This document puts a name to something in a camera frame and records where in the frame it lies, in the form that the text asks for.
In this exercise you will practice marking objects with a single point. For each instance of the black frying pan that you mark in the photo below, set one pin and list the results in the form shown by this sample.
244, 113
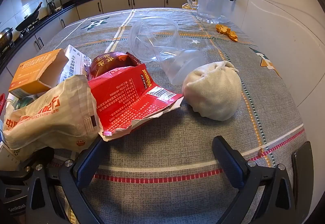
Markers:
25, 23

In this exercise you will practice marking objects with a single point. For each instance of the small brown scrap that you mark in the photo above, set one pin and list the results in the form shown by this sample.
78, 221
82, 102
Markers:
259, 151

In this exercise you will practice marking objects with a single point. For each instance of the pink meat bag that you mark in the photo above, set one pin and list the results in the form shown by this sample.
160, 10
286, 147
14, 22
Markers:
213, 92

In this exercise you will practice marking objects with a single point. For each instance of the orange cardboard box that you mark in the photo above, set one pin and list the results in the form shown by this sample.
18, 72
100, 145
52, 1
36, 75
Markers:
30, 71

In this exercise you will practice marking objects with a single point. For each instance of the orange peel pieces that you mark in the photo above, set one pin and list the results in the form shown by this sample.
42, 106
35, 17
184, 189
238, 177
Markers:
233, 35

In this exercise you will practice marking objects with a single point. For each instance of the frosted plastic cup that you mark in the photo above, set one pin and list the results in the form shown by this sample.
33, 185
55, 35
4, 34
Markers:
182, 66

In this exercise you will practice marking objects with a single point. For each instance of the wok with metal lid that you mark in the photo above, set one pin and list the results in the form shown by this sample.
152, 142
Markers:
5, 36

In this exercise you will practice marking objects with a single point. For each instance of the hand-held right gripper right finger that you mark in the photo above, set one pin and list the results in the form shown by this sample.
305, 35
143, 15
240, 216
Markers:
227, 160

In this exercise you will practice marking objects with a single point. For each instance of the long white box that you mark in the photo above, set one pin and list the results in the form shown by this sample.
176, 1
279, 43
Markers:
76, 61

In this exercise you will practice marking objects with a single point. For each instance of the dark red snack packet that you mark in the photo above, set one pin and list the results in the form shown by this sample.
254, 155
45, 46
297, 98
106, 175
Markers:
106, 64

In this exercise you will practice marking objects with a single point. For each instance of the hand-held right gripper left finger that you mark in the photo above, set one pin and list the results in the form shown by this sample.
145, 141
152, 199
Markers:
87, 160

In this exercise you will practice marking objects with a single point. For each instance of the yellow plastic bag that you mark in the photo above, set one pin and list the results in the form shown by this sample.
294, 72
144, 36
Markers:
188, 6

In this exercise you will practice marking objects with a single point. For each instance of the torn red carton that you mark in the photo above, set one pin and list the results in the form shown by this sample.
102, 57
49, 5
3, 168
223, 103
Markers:
121, 102

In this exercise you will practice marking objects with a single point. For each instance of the grey patterned tablecloth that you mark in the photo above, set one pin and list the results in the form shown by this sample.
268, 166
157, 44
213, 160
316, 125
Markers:
165, 163

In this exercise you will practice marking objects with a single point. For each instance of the small white green box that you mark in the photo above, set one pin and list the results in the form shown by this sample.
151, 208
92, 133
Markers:
21, 103

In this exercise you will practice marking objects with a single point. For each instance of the beige paper bag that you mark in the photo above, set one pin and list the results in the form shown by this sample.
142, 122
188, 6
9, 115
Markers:
50, 117

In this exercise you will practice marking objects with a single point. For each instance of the clear plastic cup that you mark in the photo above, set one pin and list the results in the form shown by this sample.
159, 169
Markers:
152, 33

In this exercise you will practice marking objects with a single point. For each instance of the orange foil wrapper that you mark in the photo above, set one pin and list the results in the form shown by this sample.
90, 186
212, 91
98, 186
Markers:
221, 29

